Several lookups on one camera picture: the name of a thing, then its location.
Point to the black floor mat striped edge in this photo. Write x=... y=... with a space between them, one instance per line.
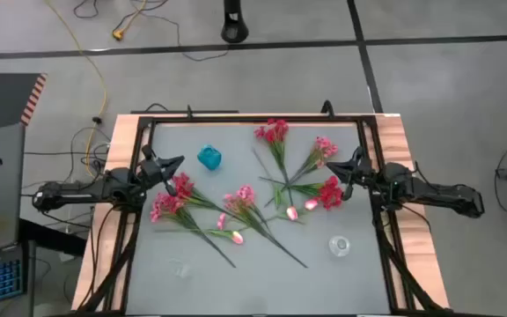
x=2 y=101

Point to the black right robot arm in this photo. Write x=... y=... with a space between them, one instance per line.
x=438 y=193

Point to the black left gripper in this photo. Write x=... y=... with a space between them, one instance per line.
x=151 y=169

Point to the black stand base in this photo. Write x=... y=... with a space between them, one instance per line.
x=234 y=28

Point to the black frame clamp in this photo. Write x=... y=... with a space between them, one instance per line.
x=188 y=112
x=327 y=109

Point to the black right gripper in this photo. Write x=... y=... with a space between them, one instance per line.
x=362 y=171

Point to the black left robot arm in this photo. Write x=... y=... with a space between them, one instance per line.
x=82 y=191

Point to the blue glass vase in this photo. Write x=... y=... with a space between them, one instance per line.
x=209 y=158

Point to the pink artificial flower bunch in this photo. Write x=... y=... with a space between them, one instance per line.
x=165 y=206
x=245 y=193
x=324 y=147

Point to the clear glass vase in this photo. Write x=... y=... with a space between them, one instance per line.
x=339 y=246
x=178 y=268

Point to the black metal table frame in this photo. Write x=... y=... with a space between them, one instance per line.
x=258 y=120

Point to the small pink tulip bud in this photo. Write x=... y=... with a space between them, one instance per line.
x=221 y=221

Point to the red artificial flower bunch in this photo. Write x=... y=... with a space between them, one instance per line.
x=332 y=193
x=276 y=132
x=183 y=185

